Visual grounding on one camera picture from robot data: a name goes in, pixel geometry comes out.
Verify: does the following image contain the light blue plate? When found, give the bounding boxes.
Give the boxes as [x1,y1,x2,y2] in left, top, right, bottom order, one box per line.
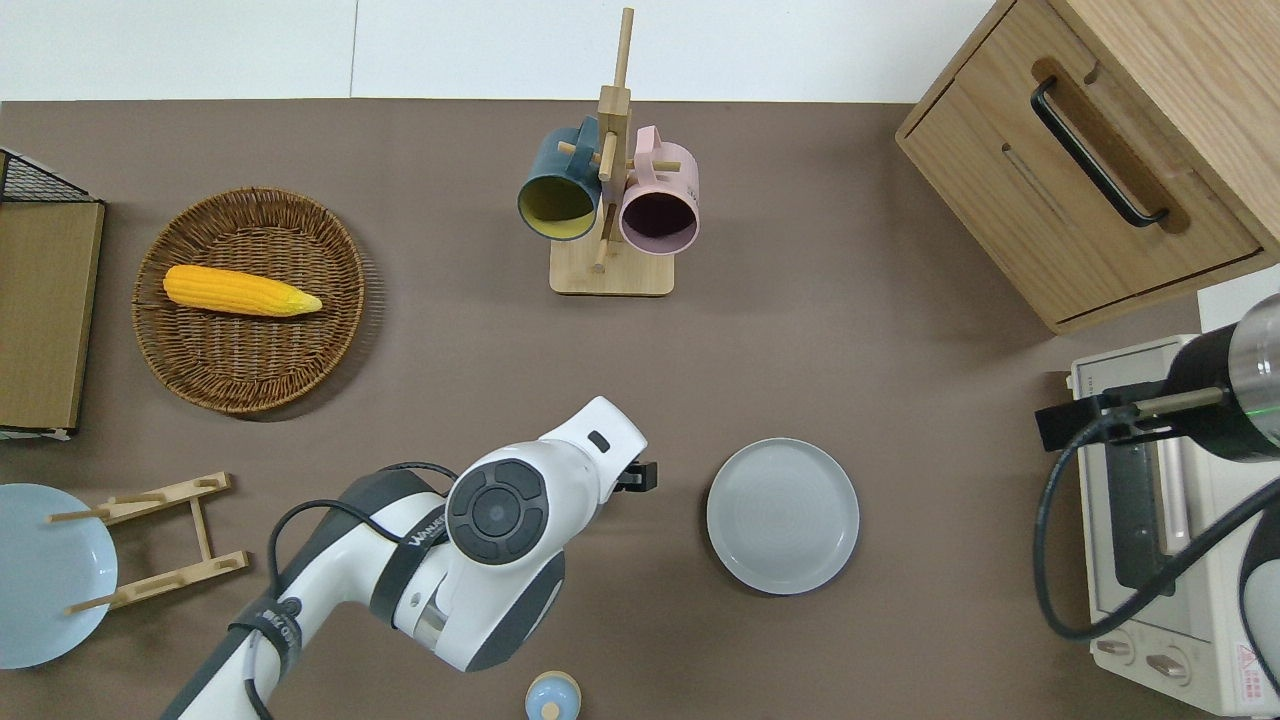
[0,484,119,669]

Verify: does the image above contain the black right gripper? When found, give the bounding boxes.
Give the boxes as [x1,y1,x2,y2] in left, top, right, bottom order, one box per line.
[1034,318,1237,462]

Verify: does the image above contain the black cabinet handle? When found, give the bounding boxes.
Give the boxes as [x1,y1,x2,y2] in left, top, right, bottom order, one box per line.
[1030,77,1171,229]

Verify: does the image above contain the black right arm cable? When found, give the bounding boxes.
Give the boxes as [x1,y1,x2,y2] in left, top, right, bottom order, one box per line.
[1033,415,1280,642]

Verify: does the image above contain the brown table mat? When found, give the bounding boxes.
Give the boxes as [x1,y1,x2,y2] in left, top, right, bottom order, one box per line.
[0,98,1280,720]

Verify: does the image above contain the wooden dish rack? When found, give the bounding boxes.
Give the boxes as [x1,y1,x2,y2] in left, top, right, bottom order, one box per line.
[48,472,251,615]

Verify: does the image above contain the gray round plate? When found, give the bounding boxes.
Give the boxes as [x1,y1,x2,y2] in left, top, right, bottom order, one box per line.
[706,438,860,597]

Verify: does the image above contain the grid pattern storage box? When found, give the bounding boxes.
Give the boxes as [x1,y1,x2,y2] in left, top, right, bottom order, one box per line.
[0,148,107,442]

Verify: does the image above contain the cream toaster oven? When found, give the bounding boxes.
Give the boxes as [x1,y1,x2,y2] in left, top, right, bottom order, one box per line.
[1065,335,1280,717]

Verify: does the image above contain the teal mug yellow inside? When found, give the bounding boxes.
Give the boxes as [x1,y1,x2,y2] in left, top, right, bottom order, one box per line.
[517,117,606,242]

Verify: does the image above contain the wooden cabinet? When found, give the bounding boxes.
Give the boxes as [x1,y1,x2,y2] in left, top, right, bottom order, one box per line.
[896,0,1280,336]

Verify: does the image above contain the wooden box lid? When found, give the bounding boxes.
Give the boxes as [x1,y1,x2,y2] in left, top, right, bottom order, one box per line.
[0,200,106,433]

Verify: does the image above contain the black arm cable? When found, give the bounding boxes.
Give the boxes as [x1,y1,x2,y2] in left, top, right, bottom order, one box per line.
[240,460,461,720]
[1033,415,1280,642]

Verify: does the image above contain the pink mug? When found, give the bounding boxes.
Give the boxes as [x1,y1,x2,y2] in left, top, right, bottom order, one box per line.
[618,126,700,256]

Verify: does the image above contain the brown wicker basket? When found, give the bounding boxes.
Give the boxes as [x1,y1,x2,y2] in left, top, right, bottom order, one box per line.
[132,187,367,416]

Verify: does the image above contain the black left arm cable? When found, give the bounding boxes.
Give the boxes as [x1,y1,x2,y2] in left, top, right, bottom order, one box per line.
[240,460,461,720]

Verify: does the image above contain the wooden mug tree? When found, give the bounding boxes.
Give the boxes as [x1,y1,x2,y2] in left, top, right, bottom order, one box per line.
[549,8,676,297]

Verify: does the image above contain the yellow corn cob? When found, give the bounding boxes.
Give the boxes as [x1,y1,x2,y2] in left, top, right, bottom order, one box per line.
[163,264,324,318]

